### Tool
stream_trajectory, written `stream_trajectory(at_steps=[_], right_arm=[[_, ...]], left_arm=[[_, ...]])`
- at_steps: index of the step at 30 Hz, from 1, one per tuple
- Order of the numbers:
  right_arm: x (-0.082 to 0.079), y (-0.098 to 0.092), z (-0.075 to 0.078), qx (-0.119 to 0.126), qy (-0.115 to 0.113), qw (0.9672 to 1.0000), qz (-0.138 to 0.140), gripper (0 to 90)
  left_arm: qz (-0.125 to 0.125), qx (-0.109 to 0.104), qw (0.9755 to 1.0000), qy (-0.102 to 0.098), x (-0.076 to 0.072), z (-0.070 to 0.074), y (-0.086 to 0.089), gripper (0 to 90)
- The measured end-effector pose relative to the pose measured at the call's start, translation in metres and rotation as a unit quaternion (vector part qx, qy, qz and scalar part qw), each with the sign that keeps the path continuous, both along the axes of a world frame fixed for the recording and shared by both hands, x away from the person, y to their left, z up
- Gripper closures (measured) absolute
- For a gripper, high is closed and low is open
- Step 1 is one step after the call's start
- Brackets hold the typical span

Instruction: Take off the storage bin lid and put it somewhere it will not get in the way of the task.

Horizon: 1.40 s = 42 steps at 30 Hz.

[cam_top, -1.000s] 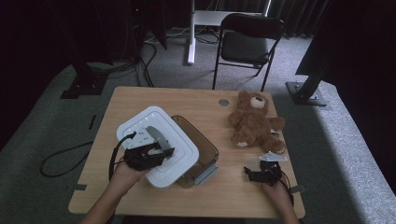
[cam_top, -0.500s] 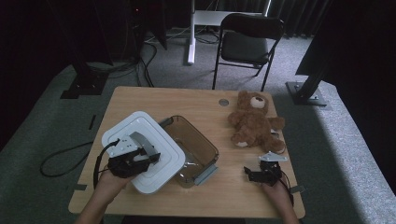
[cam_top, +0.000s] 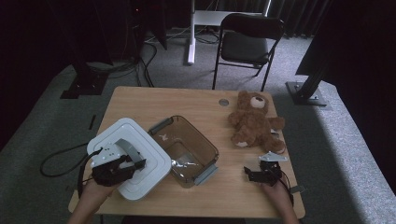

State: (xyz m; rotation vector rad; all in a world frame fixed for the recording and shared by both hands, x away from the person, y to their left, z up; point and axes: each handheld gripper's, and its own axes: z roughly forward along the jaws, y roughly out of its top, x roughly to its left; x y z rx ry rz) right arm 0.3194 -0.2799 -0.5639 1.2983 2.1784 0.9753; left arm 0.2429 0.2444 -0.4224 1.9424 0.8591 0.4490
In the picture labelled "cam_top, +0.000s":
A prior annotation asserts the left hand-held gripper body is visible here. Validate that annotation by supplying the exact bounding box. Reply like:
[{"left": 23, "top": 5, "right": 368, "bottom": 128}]
[{"left": 90, "top": 142, "right": 138, "bottom": 188}]

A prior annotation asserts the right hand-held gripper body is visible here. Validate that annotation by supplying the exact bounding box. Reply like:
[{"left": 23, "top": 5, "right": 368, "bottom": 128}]
[{"left": 257, "top": 150, "right": 290, "bottom": 188}]

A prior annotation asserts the white box lid grey handle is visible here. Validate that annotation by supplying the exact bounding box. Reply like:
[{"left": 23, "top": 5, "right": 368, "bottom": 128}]
[{"left": 86, "top": 117, "right": 173, "bottom": 202}]

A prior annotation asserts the brown teddy bear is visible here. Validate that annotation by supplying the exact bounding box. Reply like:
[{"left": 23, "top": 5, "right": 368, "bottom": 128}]
[{"left": 226, "top": 90, "right": 287, "bottom": 155}]

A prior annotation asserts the clear plastic storage box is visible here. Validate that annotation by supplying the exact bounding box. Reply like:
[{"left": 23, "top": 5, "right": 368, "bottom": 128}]
[{"left": 147, "top": 114, "right": 220, "bottom": 189}]

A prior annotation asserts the person's right hand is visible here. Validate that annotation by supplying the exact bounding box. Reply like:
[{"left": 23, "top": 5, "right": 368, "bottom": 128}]
[{"left": 260, "top": 181, "right": 292, "bottom": 203}]

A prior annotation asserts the person's left hand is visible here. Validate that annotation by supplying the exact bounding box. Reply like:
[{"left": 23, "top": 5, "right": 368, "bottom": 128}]
[{"left": 79, "top": 177, "right": 121, "bottom": 207}]

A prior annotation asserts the black metal stand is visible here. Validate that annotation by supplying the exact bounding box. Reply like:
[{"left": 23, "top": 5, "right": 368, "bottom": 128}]
[
  {"left": 285, "top": 66, "right": 329, "bottom": 107},
  {"left": 59, "top": 46, "right": 110, "bottom": 100}
]

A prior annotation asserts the black folding chair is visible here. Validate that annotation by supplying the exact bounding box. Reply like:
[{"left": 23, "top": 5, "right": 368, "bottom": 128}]
[{"left": 212, "top": 12, "right": 286, "bottom": 92}]

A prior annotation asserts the dark equipment cabinet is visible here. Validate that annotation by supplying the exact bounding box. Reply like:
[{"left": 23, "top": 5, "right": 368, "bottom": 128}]
[{"left": 122, "top": 0, "right": 169, "bottom": 62}]

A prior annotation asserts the dark curtain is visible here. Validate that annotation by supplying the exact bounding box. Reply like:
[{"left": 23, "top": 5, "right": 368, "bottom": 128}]
[{"left": 270, "top": 0, "right": 330, "bottom": 38}]

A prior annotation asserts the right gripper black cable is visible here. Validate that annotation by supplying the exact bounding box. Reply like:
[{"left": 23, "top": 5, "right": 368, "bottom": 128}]
[{"left": 276, "top": 172, "right": 296, "bottom": 207}]

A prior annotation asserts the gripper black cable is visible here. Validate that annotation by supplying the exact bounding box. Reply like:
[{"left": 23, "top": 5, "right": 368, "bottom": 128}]
[
  {"left": 276, "top": 172, "right": 296, "bottom": 207},
  {"left": 77, "top": 147, "right": 104, "bottom": 199}
]

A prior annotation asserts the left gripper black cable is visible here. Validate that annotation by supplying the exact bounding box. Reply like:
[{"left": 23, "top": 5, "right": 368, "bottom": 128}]
[{"left": 77, "top": 147, "right": 104, "bottom": 199}]

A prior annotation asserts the black floor cable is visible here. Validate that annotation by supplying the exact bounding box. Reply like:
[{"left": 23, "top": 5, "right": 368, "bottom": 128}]
[{"left": 39, "top": 141, "right": 94, "bottom": 178}]

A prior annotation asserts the bundle of black cables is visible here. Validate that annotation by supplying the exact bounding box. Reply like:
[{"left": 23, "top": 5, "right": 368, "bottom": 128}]
[{"left": 135, "top": 39, "right": 159, "bottom": 89}]

